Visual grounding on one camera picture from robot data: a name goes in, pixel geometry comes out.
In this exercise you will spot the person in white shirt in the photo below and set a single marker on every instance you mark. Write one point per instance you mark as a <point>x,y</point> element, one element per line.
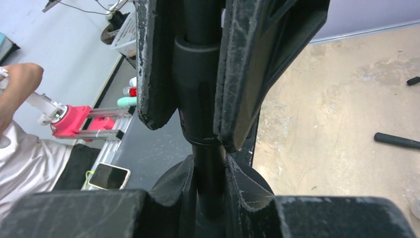
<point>28,164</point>

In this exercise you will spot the hammer with black handle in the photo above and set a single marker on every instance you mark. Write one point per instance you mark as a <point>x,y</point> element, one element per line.
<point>397,141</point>

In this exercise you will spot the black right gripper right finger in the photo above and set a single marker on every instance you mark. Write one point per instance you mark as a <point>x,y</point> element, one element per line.
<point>254,212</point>

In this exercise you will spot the black round-base microphone stand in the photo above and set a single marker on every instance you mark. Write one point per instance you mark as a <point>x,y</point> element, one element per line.
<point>200,197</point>

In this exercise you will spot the white smartphone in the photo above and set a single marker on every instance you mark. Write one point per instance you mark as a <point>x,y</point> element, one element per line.
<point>107,176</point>

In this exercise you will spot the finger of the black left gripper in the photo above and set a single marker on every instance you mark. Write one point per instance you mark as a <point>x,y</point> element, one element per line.
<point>260,39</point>
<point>156,23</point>

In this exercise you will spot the pink handheld gripper device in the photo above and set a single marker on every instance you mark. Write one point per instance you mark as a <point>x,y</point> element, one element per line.
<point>80,122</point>

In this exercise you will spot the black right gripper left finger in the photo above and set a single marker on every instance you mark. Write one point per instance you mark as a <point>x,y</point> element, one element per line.
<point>147,210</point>

